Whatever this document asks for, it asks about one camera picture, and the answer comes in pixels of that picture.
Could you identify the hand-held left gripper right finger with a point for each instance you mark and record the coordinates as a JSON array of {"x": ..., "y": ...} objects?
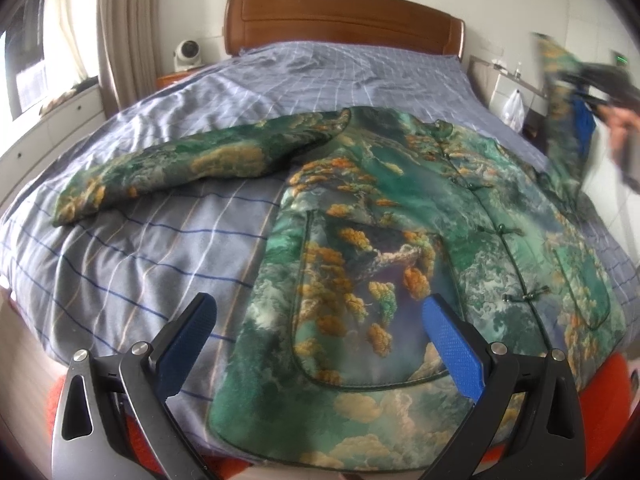
[{"x": 452, "y": 345}]

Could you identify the wooden nightstand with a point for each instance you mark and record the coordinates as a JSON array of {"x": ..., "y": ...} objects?
[{"x": 169, "y": 80}]

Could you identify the window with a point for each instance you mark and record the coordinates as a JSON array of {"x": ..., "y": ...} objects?
[{"x": 30, "y": 60}]

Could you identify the white round camera device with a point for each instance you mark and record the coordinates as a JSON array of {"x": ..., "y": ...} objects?
[{"x": 187, "y": 54}]

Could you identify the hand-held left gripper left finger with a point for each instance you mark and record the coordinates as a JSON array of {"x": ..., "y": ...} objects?
[{"x": 187, "y": 340}]

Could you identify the beige curtain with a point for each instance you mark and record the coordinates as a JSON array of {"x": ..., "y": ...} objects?
[{"x": 130, "y": 35}]

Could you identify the white low cabinet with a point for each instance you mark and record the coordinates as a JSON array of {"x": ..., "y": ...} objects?
[{"x": 50, "y": 140}]

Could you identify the bed with blue plaid duvet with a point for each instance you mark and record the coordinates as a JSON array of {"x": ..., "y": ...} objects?
[{"x": 150, "y": 260}]

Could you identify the white plastic bag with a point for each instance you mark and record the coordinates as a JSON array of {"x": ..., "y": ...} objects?
[{"x": 513, "y": 110}]

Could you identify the brown wooden headboard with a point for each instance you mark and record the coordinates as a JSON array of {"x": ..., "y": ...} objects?
[{"x": 340, "y": 15}]

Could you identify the white dresser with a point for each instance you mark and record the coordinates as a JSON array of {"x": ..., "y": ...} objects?
[{"x": 487, "y": 85}]

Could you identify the green printed padded jacket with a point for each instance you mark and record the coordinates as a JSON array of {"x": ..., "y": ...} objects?
[{"x": 390, "y": 200}]

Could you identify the orange cloth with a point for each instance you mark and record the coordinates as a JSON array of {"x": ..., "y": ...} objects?
[{"x": 607, "y": 410}]

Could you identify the blue jacket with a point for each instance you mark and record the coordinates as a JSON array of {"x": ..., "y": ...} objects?
[{"x": 583, "y": 125}]

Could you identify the person's right hand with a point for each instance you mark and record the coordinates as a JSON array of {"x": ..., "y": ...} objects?
[{"x": 622, "y": 120}]

